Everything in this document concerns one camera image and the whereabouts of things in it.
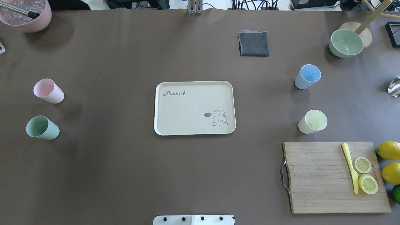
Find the wooden cutting board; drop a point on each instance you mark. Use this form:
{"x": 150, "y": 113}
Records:
{"x": 319, "y": 179}

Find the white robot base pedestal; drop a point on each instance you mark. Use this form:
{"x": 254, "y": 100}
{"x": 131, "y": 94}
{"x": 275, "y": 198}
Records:
{"x": 194, "y": 220}

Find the whole lemon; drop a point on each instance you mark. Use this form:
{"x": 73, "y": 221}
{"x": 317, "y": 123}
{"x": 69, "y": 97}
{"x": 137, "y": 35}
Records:
{"x": 391, "y": 173}
{"x": 389, "y": 150}

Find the grey folded cloth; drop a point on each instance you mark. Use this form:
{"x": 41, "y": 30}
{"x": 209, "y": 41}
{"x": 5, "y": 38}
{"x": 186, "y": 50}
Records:
{"x": 253, "y": 43}

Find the blue cup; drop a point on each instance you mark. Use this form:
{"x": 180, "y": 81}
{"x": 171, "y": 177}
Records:
{"x": 307, "y": 76}

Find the yellow plastic knife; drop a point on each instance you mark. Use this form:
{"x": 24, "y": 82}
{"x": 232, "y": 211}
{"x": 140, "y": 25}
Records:
{"x": 353, "y": 173}

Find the pink cup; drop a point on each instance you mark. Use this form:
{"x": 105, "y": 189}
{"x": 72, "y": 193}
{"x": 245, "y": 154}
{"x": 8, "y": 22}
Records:
{"x": 48, "y": 90}

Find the cream rabbit tray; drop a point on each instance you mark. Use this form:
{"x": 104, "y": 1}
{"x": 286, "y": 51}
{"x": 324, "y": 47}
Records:
{"x": 199, "y": 107}

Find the metal ice tongs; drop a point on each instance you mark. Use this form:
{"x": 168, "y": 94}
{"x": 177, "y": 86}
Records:
{"x": 19, "y": 10}

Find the pink ice bowl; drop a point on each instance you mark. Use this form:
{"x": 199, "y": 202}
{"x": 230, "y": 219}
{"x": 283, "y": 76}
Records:
{"x": 26, "y": 24}

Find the whole lemon lower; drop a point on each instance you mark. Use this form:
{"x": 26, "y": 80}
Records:
{"x": 391, "y": 173}

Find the green lime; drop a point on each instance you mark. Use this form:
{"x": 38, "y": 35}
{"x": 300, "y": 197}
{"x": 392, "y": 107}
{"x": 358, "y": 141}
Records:
{"x": 396, "y": 193}

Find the clear glass cup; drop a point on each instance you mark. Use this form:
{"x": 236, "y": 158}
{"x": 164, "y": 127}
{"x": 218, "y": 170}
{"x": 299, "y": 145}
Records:
{"x": 394, "y": 87}

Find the cream yellow cup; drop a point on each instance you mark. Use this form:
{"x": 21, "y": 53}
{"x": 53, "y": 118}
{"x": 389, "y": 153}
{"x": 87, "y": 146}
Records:
{"x": 313, "y": 121}

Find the green cup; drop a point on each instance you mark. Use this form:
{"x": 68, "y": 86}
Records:
{"x": 41, "y": 127}

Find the wooden cup stand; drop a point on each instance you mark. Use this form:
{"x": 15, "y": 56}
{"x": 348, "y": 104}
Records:
{"x": 362, "y": 29}

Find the lemon slice lower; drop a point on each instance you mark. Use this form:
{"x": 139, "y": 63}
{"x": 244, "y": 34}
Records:
{"x": 368, "y": 184}

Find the green bowl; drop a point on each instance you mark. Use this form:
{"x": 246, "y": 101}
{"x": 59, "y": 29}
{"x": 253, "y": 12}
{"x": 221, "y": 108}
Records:
{"x": 345, "y": 43}

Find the whole lemon upper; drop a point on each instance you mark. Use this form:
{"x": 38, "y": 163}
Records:
{"x": 389, "y": 150}

